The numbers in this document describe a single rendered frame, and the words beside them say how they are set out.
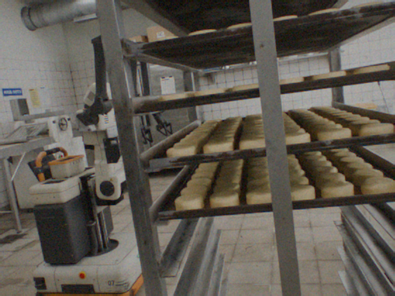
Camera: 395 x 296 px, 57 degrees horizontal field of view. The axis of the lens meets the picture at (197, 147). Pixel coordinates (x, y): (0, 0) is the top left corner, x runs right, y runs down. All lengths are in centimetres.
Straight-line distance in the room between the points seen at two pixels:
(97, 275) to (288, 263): 188
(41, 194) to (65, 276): 53
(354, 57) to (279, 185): 569
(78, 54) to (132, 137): 661
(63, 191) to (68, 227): 23
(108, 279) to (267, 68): 199
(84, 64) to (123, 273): 527
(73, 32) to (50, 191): 513
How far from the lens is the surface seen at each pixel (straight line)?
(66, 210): 239
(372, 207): 86
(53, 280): 258
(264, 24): 55
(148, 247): 62
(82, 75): 712
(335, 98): 117
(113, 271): 234
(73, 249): 246
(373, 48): 628
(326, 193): 62
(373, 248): 89
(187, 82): 117
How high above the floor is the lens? 124
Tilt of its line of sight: 8 degrees down
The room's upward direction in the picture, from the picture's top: 8 degrees counter-clockwise
